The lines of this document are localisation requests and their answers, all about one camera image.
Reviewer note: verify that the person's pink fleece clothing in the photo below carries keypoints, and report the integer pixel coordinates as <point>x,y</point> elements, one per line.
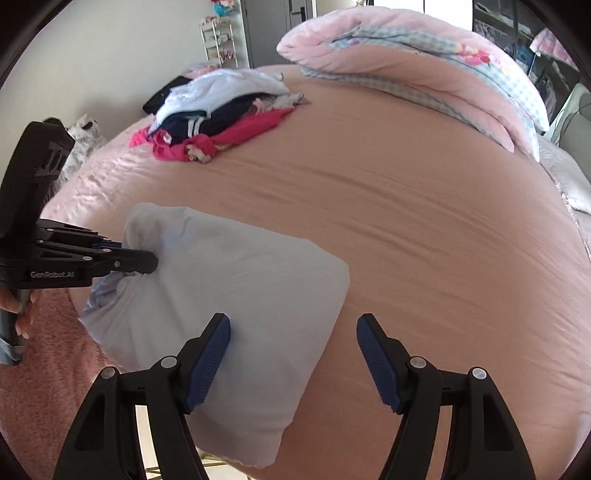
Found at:
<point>51,392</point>

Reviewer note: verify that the small printed cloth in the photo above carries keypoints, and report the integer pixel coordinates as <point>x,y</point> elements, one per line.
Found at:
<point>286,101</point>

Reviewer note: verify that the person's left hand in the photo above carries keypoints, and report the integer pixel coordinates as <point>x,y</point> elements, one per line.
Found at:
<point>28,309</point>

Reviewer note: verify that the navy striped garment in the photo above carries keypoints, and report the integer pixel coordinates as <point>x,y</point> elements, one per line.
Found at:
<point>226,115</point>

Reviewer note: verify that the black bag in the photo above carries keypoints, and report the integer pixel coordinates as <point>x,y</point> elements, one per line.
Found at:
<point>161,94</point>

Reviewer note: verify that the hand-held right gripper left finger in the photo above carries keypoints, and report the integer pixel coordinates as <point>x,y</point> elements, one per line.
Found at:
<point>212,364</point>

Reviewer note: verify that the white printed bag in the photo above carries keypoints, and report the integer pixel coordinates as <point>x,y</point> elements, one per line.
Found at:
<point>83,143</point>

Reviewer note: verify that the red and blue wall toy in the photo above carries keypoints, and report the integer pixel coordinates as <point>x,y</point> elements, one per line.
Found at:
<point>222,7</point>

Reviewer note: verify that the grey door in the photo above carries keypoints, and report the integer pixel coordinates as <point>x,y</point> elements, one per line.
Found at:
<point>272,27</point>

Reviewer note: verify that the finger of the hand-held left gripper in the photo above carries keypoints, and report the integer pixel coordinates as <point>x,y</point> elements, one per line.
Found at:
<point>134,263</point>

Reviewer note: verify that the pink checked folded quilt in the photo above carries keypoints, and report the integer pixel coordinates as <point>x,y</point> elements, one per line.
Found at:
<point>415,69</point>

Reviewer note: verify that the grey padded headboard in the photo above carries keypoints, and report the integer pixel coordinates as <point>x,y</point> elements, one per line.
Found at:
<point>577,115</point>

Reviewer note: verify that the pink printed jacket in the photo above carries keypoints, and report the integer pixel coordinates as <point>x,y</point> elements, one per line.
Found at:
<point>551,46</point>

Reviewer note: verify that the pale pink pillow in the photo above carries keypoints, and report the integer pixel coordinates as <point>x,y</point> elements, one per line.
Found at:
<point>570,180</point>

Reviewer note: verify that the dark glass wardrobe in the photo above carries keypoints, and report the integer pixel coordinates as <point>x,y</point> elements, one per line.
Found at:
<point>503,32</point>

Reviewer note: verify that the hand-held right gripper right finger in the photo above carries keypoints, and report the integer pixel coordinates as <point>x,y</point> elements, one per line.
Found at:
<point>376,364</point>

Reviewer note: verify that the pink bed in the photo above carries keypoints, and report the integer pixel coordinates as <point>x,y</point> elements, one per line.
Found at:
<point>415,230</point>

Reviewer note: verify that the pile of clothes pink navy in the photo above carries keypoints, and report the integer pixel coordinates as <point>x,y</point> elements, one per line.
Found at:
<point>249,129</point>

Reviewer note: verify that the white shelf rack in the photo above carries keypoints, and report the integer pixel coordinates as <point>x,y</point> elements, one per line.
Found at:
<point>218,44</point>

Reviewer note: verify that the light blue navy-trimmed shirt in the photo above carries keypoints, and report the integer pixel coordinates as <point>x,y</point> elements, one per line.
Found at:
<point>231,286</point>

